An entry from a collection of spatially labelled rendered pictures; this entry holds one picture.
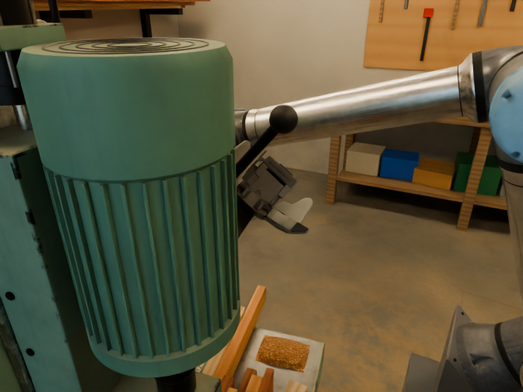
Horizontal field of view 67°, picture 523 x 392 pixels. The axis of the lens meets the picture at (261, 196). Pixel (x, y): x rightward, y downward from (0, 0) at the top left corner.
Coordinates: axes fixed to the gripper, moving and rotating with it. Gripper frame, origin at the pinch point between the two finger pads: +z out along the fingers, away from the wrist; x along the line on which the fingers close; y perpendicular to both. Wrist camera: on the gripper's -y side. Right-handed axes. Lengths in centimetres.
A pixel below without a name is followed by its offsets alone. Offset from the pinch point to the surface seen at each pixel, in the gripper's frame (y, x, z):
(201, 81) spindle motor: 0.0, -10.8, 20.3
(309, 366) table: -14.1, 31.4, -26.4
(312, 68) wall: 166, -20, -285
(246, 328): -17.1, 18.4, -31.6
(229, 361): -22.8, 18.2, -25.2
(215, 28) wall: 145, -115, -322
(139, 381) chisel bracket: -29.2, 5.2, -8.1
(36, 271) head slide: -22.3, -12.4, 6.3
